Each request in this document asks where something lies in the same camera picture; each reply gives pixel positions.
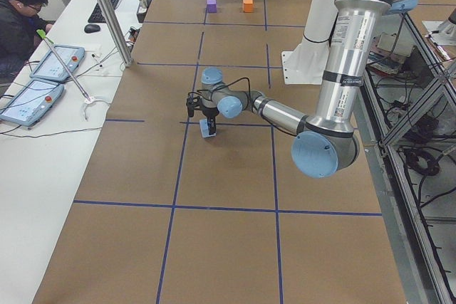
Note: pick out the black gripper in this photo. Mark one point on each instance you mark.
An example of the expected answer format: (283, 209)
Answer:
(209, 113)

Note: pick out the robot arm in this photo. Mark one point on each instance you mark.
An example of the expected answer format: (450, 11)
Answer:
(324, 142)

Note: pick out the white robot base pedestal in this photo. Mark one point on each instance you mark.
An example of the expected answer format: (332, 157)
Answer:
(307, 62)

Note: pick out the light blue foam block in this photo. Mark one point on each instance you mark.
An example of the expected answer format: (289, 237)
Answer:
(204, 129)

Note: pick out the lower teach pendant tablet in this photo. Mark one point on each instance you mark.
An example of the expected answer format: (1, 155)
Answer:
(30, 104)

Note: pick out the grabber stick with green handle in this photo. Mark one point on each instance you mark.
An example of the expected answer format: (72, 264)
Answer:
(88, 99)

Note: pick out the seated person in black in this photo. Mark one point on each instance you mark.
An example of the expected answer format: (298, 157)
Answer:
(19, 39)

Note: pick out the black computer mouse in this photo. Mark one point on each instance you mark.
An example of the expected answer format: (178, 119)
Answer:
(92, 28)

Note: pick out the aluminium frame post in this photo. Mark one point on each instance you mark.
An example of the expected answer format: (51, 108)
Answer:
(115, 31)

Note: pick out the purple foam block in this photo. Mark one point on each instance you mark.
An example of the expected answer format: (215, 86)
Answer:
(211, 6)

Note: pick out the upper teach pendant tablet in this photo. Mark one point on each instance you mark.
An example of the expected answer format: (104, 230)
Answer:
(51, 69)

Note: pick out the aluminium frame rack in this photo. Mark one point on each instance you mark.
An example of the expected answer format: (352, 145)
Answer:
(407, 120)

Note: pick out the teach pendant tablet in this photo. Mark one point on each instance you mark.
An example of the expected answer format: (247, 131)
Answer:
(30, 104)
(51, 69)

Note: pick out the orange foam block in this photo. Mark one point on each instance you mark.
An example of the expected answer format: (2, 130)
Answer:
(248, 6)

